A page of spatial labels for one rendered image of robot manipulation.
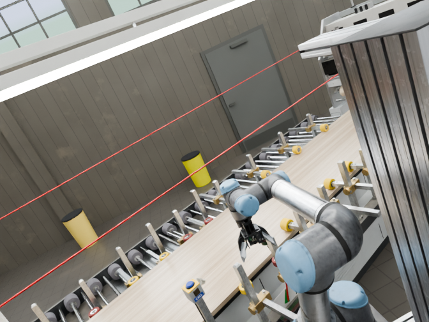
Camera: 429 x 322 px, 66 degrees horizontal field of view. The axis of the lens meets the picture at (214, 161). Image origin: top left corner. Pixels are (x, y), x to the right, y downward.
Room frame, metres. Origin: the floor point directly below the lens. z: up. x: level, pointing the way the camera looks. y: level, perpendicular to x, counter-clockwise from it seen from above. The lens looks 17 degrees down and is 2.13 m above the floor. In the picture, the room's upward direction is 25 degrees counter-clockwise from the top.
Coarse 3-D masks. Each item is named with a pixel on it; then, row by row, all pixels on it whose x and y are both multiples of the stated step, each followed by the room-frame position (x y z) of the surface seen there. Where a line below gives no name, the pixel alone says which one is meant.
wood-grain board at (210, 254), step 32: (352, 128) 2.99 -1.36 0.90; (288, 160) 2.94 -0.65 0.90; (320, 160) 2.63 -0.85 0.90; (352, 160) 2.38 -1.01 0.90; (224, 224) 2.32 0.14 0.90; (192, 256) 2.08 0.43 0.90; (224, 256) 1.91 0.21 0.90; (256, 256) 1.76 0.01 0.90; (128, 288) 2.06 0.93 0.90; (160, 288) 1.89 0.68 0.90; (224, 288) 1.61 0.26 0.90; (96, 320) 1.86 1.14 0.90; (128, 320) 1.72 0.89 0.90; (160, 320) 1.59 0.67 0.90; (192, 320) 1.48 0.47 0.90
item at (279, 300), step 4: (288, 288) 1.53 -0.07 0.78; (284, 292) 1.51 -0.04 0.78; (288, 292) 1.52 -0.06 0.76; (292, 292) 1.54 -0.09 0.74; (280, 296) 1.49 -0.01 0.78; (284, 296) 1.51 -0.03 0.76; (292, 296) 1.53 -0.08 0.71; (276, 300) 1.48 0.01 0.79; (280, 300) 1.49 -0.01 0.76; (284, 300) 1.50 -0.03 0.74; (280, 304) 1.48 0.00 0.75; (284, 304) 1.49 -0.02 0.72; (288, 304) 1.51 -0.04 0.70
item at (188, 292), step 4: (192, 280) 1.34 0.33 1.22; (196, 280) 1.33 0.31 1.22; (196, 284) 1.30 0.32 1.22; (184, 288) 1.31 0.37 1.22; (188, 288) 1.30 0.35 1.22; (192, 288) 1.29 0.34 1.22; (200, 288) 1.30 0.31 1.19; (184, 292) 1.31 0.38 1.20; (188, 292) 1.27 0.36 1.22; (192, 292) 1.28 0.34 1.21; (200, 292) 1.29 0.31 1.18; (204, 292) 1.30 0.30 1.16; (188, 296) 1.29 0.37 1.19; (192, 296) 1.27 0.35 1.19; (196, 296) 1.28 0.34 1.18; (192, 300) 1.27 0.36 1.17
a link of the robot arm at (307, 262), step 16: (320, 224) 0.69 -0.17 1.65; (288, 240) 0.69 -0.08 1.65; (304, 240) 0.66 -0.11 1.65; (320, 240) 0.65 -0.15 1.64; (336, 240) 0.64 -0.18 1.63; (288, 256) 0.64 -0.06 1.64; (304, 256) 0.63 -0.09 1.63; (320, 256) 0.62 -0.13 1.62; (336, 256) 0.63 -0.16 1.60; (288, 272) 0.65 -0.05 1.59; (304, 272) 0.61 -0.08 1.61; (320, 272) 0.61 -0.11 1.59; (304, 288) 0.61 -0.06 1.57; (320, 288) 0.64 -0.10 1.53; (304, 304) 0.72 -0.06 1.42; (320, 304) 0.70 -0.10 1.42; (304, 320) 0.78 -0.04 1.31; (320, 320) 0.73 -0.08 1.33; (336, 320) 0.80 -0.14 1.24
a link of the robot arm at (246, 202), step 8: (256, 184) 1.07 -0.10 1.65; (232, 192) 1.10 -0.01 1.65; (240, 192) 1.06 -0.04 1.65; (248, 192) 1.04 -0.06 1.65; (256, 192) 1.04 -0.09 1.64; (232, 200) 1.06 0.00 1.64; (240, 200) 1.02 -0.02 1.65; (248, 200) 1.00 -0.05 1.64; (256, 200) 1.01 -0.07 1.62; (264, 200) 1.04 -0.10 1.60; (240, 208) 1.00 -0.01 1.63; (248, 208) 1.00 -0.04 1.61; (256, 208) 1.01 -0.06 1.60; (248, 216) 1.00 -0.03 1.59
